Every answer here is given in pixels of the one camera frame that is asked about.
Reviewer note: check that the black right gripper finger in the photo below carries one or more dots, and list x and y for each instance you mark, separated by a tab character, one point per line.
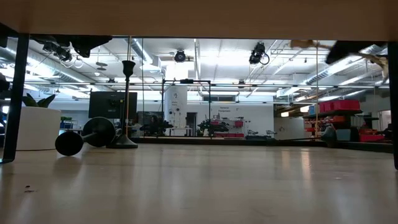
348	49

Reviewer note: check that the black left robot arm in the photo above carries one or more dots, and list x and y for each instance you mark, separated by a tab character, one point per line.
59	51

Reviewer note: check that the rack with red bins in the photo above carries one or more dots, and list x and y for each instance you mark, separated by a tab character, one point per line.
340	105

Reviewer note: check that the black display screen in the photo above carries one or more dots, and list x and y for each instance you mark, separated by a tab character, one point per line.
105	105

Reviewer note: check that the black ceiling spotlight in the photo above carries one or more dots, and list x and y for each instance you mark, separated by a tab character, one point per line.
256	54
179	56

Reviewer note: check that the white pot with green plant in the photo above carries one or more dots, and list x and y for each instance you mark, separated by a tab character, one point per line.
40	130

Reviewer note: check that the white pillar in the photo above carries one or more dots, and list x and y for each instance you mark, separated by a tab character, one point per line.
175	109

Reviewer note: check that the wooden shelf with black legs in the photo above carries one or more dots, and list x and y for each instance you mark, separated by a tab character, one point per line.
199	18

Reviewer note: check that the black metal stand frame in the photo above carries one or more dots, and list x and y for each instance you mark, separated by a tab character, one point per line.
186	81

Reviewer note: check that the black aluminium table frame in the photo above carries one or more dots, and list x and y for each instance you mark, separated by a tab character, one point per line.
202	140

